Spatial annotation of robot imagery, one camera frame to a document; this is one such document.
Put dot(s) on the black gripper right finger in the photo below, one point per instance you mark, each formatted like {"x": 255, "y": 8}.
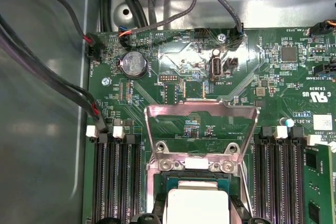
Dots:
{"x": 236, "y": 213}

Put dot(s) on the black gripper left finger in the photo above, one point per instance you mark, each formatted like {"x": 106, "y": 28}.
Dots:
{"x": 160, "y": 216}

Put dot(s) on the silver CPU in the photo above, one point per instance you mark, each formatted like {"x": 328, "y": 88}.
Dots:
{"x": 197, "y": 205}

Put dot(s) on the metal socket cover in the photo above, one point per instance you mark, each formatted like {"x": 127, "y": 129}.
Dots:
{"x": 168, "y": 110}

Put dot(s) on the CPU socket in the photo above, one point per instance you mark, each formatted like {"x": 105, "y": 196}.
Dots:
{"x": 152, "y": 195}

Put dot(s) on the green RAM stick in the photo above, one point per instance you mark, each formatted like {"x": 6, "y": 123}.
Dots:
{"x": 320, "y": 182}

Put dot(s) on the blue capacitor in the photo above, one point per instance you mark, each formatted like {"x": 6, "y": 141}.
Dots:
{"x": 289, "y": 123}

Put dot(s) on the green motherboard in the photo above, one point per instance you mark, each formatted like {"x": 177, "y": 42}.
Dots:
{"x": 147, "y": 95}

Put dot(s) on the white board label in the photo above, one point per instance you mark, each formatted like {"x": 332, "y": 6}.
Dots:
{"x": 323, "y": 122}

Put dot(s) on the black PC case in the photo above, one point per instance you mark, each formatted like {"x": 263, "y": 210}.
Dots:
{"x": 39, "y": 155}

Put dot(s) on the silver board screw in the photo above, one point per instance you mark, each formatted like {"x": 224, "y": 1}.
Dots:
{"x": 221, "y": 37}
{"x": 105, "y": 81}

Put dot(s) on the silver internal USB port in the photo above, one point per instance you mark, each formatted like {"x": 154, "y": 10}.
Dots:
{"x": 216, "y": 68}

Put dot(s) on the silver coin battery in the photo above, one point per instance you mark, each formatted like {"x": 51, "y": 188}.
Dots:
{"x": 134, "y": 64}

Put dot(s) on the black square chip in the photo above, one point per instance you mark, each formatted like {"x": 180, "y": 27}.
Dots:
{"x": 288, "y": 54}

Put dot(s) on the black fan connector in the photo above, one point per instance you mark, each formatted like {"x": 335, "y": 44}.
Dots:
{"x": 93, "y": 47}

